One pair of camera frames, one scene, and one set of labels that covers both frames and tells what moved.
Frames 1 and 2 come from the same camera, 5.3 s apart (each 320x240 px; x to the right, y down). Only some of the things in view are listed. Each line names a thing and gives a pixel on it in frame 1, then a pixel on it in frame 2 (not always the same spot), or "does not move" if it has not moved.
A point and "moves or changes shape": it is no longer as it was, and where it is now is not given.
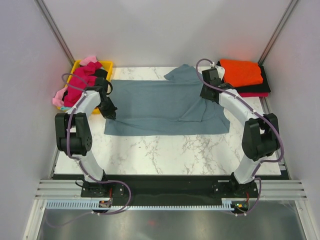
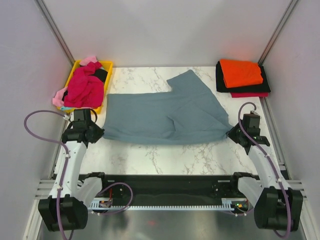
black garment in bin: [100, 73] does not move
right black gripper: [203, 94] → [231, 134]
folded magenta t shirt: [249, 94] does not move
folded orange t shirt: [238, 72] does not move
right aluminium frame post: [272, 40] does not move
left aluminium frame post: [59, 38] does not move
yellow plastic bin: [106, 65] does not move
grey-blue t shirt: [173, 105] moves or changes shape
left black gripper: [110, 114] → [99, 133]
